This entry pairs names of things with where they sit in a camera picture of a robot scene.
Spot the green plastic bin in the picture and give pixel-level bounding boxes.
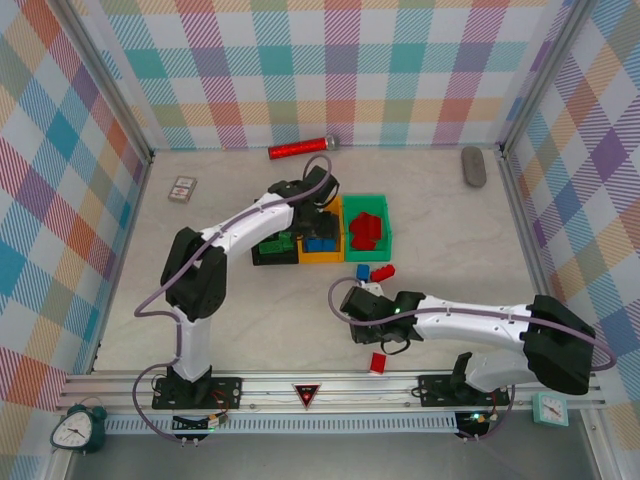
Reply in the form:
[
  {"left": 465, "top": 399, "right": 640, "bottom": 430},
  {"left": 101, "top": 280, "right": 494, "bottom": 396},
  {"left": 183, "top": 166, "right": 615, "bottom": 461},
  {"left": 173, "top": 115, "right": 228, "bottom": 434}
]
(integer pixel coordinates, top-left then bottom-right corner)
[{"left": 342, "top": 193, "right": 394, "bottom": 264}]

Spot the red glitter tube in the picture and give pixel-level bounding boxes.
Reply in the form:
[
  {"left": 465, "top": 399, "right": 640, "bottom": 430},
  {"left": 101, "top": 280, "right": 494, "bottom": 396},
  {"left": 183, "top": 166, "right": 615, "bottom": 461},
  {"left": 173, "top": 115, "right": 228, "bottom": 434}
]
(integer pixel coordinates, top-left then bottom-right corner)
[{"left": 268, "top": 137, "right": 340, "bottom": 161}]

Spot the yellow plastic bin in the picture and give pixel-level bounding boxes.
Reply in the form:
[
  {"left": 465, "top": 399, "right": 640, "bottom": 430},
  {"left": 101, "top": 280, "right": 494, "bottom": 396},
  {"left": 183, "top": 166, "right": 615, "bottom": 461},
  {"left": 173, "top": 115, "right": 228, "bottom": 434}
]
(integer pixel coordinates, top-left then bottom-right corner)
[{"left": 297, "top": 195, "right": 346, "bottom": 265}]

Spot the black plastic bin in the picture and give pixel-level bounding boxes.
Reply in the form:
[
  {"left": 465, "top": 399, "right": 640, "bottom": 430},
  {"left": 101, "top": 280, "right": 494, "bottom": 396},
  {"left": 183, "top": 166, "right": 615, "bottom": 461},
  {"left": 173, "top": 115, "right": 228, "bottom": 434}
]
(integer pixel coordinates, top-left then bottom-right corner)
[{"left": 251, "top": 227, "right": 301, "bottom": 267}]

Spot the triangular red black emblem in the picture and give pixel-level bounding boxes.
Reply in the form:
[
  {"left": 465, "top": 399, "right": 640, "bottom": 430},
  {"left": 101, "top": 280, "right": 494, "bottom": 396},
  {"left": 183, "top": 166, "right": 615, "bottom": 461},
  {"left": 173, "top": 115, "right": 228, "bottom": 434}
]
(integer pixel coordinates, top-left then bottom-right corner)
[{"left": 292, "top": 383, "right": 321, "bottom": 411}]

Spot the small card box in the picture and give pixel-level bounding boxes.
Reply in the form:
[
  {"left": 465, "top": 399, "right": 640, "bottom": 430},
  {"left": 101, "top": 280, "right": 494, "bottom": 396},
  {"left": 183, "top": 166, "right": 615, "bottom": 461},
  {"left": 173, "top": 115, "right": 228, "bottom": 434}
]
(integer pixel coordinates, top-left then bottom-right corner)
[{"left": 167, "top": 175, "right": 198, "bottom": 204}]

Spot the grey oval stone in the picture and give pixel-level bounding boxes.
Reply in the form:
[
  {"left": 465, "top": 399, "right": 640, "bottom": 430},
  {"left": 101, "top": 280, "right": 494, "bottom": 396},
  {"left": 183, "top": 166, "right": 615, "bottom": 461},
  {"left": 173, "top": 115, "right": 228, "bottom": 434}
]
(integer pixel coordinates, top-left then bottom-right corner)
[{"left": 460, "top": 146, "right": 487, "bottom": 189}]

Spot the mint square clock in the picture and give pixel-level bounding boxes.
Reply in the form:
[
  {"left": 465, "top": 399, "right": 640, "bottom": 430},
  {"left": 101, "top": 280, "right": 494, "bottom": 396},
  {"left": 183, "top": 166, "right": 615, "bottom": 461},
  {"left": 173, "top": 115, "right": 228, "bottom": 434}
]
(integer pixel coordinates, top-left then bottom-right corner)
[{"left": 531, "top": 392, "right": 569, "bottom": 427}]

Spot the dark green alarm clock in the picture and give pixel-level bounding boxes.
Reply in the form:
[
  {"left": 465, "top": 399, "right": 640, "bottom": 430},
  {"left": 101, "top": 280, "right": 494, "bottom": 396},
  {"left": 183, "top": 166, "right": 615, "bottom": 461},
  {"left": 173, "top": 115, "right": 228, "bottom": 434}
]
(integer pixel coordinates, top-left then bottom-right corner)
[{"left": 49, "top": 403, "right": 108, "bottom": 455}]

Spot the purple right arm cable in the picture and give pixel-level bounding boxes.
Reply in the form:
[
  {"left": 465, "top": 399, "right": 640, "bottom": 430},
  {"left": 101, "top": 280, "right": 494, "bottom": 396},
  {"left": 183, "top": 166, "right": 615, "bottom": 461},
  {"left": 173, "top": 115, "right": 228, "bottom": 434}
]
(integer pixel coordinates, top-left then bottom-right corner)
[{"left": 327, "top": 277, "right": 617, "bottom": 372}]

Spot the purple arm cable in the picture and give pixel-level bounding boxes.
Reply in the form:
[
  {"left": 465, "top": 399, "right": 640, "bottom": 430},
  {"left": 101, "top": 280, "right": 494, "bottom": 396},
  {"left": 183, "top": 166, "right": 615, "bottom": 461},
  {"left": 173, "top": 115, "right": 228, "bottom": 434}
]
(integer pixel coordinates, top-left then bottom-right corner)
[
  {"left": 327, "top": 277, "right": 617, "bottom": 372},
  {"left": 134, "top": 154, "right": 344, "bottom": 364}
]

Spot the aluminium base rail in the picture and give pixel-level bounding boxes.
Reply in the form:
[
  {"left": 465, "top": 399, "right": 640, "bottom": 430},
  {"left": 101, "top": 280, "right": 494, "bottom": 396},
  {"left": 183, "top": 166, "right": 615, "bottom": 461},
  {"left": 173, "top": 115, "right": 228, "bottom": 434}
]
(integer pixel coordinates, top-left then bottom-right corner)
[{"left": 59, "top": 372, "right": 601, "bottom": 416}]

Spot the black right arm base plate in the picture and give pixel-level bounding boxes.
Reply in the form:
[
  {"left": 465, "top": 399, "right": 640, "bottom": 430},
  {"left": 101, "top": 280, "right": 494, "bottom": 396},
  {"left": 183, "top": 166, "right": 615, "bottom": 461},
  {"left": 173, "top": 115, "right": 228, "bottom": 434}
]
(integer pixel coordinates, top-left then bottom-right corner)
[{"left": 417, "top": 373, "right": 511, "bottom": 407}]

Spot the perforated cable duct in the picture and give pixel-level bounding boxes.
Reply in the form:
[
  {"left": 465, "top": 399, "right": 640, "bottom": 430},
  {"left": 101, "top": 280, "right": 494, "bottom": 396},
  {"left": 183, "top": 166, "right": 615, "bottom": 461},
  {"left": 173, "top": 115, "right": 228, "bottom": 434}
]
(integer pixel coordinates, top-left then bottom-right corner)
[{"left": 104, "top": 412, "right": 459, "bottom": 435}]

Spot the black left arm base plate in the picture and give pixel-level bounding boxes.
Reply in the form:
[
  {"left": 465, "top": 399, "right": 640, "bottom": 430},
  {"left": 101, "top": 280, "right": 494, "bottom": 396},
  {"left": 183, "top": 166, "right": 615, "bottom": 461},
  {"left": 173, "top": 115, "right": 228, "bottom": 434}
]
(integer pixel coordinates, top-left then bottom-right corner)
[{"left": 152, "top": 375, "right": 243, "bottom": 410}]

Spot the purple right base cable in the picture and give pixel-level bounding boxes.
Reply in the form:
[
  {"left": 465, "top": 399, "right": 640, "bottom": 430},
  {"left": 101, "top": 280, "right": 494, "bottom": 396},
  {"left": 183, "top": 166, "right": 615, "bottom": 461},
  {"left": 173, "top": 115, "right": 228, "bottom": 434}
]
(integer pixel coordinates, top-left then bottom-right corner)
[{"left": 457, "top": 384, "right": 514, "bottom": 444}]

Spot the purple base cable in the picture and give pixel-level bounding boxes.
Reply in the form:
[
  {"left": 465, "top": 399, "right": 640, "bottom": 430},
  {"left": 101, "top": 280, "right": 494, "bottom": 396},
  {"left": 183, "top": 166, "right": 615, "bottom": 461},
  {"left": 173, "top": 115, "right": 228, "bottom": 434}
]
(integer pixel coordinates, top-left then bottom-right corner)
[
  {"left": 457, "top": 384, "right": 514, "bottom": 444},
  {"left": 132, "top": 362, "right": 226, "bottom": 444}
]

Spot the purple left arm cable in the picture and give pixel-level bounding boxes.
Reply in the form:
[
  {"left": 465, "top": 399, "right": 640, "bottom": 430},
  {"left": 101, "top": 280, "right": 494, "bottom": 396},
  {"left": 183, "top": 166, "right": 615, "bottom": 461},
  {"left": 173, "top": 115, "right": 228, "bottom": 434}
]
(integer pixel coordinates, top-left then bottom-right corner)
[{"left": 134, "top": 154, "right": 344, "bottom": 364}]

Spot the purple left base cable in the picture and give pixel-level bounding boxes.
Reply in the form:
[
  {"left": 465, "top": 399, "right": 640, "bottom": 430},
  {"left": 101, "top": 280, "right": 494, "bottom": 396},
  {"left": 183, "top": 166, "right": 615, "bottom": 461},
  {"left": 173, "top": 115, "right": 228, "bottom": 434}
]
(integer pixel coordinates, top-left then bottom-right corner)
[{"left": 132, "top": 362, "right": 226, "bottom": 444}]

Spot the aluminium frame post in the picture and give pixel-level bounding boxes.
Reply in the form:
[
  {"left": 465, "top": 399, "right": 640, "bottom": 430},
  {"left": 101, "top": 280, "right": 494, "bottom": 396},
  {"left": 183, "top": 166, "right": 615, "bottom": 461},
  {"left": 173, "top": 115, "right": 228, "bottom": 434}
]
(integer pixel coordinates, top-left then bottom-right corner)
[{"left": 499, "top": 0, "right": 599, "bottom": 156}]

